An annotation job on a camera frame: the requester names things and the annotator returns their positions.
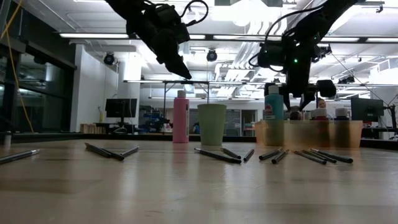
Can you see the light green plastic cup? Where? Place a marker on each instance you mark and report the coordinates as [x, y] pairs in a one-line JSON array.
[[212, 124]]

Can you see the brown wooden box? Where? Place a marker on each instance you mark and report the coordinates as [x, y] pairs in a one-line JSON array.
[[91, 128]]

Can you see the black table frame rail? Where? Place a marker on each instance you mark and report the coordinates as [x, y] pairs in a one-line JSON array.
[[149, 137]]

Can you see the tall teal paint bottle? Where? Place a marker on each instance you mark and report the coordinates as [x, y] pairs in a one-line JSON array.
[[274, 105]]

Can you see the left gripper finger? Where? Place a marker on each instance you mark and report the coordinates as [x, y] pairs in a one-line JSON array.
[[180, 69]]

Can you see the small white cylinder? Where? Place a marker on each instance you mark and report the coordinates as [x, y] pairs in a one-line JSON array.
[[7, 141]]

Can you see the black metal frame stand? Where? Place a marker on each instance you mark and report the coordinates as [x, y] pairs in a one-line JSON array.
[[200, 82]]

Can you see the tall pink paint bottle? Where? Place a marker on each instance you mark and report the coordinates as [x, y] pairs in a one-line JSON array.
[[181, 124]]

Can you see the red-brown paint bottle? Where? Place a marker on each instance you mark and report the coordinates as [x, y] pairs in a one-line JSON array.
[[321, 112]]

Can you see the black ceiling spotlight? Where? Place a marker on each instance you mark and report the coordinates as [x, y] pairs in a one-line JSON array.
[[109, 58], [211, 55], [325, 51]]

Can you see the black overhead light bar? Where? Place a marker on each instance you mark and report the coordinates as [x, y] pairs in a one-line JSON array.
[[93, 35]]

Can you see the person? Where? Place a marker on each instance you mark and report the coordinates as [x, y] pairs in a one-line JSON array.
[[321, 103]]

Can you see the shelf with blue bins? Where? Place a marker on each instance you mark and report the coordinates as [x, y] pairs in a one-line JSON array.
[[152, 119]]

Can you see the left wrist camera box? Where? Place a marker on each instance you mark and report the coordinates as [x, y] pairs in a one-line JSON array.
[[171, 21]]

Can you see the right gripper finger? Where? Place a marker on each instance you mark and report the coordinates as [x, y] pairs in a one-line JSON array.
[[326, 88], [285, 93]]

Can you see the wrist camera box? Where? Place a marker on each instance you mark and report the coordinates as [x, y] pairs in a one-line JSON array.
[[171, 21], [270, 56]]

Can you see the orange translucent plastic bin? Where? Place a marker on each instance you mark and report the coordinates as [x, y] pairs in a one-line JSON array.
[[308, 135]]

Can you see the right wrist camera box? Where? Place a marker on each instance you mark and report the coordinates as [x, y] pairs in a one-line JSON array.
[[270, 56]]

